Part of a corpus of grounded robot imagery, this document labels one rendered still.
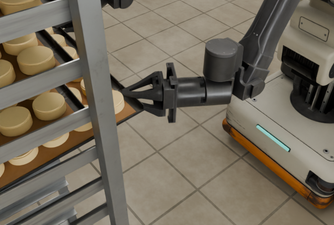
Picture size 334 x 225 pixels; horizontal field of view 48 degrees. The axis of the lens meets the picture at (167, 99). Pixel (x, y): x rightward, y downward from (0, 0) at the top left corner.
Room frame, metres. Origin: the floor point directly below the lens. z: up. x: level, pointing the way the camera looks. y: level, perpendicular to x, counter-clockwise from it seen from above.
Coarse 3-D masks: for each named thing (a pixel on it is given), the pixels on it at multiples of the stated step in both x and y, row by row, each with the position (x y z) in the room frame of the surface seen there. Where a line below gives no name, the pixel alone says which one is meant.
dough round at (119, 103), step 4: (112, 92) 0.52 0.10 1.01; (116, 92) 0.52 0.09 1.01; (116, 96) 0.51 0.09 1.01; (120, 96) 0.51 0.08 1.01; (116, 100) 0.50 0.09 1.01; (120, 100) 0.50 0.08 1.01; (116, 104) 0.49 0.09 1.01; (120, 104) 0.49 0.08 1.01; (124, 104) 0.50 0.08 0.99; (116, 108) 0.48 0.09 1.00; (120, 108) 0.49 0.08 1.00; (116, 112) 0.48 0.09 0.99
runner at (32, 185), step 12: (72, 156) 0.42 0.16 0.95; (84, 156) 0.40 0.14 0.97; (96, 156) 0.42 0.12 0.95; (48, 168) 0.39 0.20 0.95; (60, 168) 0.38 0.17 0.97; (72, 168) 0.39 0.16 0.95; (36, 180) 0.35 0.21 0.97; (48, 180) 0.36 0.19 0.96; (12, 192) 0.33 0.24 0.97; (24, 192) 0.34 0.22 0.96; (0, 204) 0.32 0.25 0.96
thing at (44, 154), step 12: (72, 84) 0.57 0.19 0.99; (84, 96) 0.53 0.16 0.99; (132, 108) 0.50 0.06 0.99; (120, 120) 0.47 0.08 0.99; (72, 132) 0.44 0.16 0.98; (84, 132) 0.44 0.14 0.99; (72, 144) 0.42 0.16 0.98; (36, 156) 0.39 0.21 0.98; (48, 156) 0.39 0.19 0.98; (12, 168) 0.37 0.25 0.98; (24, 168) 0.37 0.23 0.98; (0, 180) 0.35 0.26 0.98; (12, 180) 0.35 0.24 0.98
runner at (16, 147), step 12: (84, 108) 0.42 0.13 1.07; (60, 120) 0.39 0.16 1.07; (72, 120) 0.40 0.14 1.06; (84, 120) 0.41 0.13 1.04; (36, 132) 0.37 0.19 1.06; (48, 132) 0.38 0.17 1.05; (60, 132) 0.39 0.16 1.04; (12, 144) 0.35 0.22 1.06; (24, 144) 0.36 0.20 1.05; (36, 144) 0.36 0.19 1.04; (0, 156) 0.33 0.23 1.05; (12, 156) 0.34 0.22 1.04
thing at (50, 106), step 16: (48, 96) 0.45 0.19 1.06; (0, 112) 0.43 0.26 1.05; (16, 112) 0.41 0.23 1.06; (32, 112) 0.43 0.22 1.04; (48, 112) 0.41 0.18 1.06; (64, 112) 0.43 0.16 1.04; (0, 128) 0.38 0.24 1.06; (16, 128) 0.38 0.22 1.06; (32, 128) 0.40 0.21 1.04; (0, 144) 0.37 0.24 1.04
